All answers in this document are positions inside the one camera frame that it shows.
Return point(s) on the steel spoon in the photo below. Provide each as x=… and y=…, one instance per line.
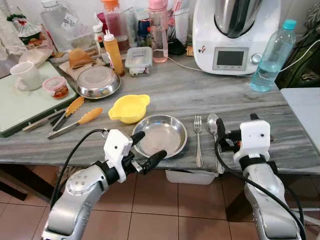
x=213, y=122

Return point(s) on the steel fork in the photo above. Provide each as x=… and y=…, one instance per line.
x=198, y=127

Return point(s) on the pink drinking bottle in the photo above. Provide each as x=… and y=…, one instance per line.
x=159, y=30

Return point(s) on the round stainless steel plate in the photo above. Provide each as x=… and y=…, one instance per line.
x=160, y=137

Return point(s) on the yellow plastic bowl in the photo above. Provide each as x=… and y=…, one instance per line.
x=129, y=107

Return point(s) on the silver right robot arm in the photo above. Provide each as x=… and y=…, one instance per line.
x=267, y=200

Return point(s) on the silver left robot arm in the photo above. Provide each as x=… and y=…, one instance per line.
x=75, y=200

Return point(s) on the white folding table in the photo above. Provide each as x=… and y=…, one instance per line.
x=302, y=107

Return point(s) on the clear lidded food container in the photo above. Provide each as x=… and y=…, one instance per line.
x=138, y=57

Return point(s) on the dark bag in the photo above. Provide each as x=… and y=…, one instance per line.
x=300, y=75

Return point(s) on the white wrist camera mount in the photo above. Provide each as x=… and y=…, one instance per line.
x=117, y=145
x=255, y=137

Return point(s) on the pale green cutting board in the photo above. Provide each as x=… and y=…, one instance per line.
x=25, y=107

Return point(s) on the stainless steel bowl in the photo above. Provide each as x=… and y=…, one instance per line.
x=97, y=82

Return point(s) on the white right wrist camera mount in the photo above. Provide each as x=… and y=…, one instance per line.
x=255, y=137

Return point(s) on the clear plastic jug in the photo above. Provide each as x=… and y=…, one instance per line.
x=57, y=20

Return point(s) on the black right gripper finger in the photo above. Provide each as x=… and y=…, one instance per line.
x=254, y=117
x=220, y=131

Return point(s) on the white food processor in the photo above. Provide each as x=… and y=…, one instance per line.
x=205, y=30

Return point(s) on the dark wooden marble-top table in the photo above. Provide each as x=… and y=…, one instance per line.
x=170, y=95

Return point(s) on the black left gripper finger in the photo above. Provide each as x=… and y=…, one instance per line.
x=155, y=161
x=138, y=137

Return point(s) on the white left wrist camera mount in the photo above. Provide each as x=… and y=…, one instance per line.
x=117, y=145

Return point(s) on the orange squeeze bottle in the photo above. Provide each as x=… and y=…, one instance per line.
x=114, y=55

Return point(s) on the brown bread bun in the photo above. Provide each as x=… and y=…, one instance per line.
x=81, y=57

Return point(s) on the small jar with pink lid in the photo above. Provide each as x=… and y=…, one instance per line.
x=56, y=87

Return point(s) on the clear water bottle blue cap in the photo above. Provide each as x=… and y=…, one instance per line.
x=272, y=57

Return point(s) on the small white bottle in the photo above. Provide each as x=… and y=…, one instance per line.
x=98, y=37

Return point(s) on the white storage bin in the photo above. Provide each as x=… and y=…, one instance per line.
x=190, y=176

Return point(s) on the white mug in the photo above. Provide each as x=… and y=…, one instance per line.
x=27, y=77

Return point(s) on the blue drink can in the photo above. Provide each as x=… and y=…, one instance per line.
x=143, y=32

